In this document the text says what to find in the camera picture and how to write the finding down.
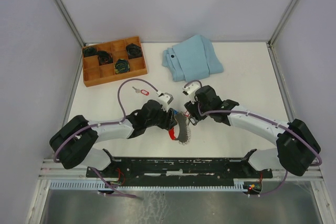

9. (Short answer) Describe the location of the wooden compartment tray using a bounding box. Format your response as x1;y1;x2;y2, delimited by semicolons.
82;36;148;87

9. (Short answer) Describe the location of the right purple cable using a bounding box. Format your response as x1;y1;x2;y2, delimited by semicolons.
183;79;323;198

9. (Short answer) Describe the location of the key with red tag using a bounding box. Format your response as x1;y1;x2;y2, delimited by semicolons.
132;87;150;96

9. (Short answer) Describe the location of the purple cable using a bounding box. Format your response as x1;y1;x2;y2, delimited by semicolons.
183;79;323;198
52;78;163;199

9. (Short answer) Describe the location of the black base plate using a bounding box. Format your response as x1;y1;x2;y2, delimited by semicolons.
99;157;273;186

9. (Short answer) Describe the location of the black rolled belt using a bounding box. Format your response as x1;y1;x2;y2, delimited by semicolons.
97;50;113;66
126;43;142;59
82;46;97;58
114;59;131;74

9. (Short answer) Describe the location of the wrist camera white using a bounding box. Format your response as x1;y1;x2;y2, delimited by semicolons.
183;82;202;96
157;91;174;111

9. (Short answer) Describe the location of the black rolled belt front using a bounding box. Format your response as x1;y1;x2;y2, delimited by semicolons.
114;59;131;74

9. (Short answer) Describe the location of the black rolled belt middle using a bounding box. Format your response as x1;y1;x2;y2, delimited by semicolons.
97;50;113;66

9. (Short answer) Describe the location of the right aluminium frame post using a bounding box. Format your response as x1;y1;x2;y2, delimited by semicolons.
268;0;300;47

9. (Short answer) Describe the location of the aluminium frame post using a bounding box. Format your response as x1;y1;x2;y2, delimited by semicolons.
53;0;86;46
268;0;300;47

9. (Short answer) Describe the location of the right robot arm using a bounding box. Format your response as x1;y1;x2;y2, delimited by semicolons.
183;81;322;177

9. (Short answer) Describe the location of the left aluminium frame post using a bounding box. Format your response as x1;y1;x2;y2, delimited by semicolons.
53;0;86;46

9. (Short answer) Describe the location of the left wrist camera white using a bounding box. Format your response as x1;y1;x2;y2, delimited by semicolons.
157;91;174;111

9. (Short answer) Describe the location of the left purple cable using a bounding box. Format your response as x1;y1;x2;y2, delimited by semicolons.
52;78;163;199

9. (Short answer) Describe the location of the light blue folded cloth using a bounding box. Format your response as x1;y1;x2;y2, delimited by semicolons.
162;35;224;82

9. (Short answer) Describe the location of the white slotted cable duct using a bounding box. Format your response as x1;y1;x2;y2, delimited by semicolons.
49;179;248;193

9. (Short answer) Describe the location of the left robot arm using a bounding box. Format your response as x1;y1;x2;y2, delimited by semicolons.
49;100;177;177

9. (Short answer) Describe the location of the bunch of tagged keys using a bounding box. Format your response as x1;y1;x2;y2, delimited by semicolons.
173;109;190;118

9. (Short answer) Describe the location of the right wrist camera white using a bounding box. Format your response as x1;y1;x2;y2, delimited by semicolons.
183;82;202;96

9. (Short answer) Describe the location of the red handled metal keyring holder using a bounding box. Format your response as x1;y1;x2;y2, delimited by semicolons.
169;112;191;145

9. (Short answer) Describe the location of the black rolled belt far left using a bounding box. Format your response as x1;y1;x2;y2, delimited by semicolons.
82;46;97;58

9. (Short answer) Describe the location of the black rolled belt right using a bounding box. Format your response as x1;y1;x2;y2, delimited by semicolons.
126;43;142;59

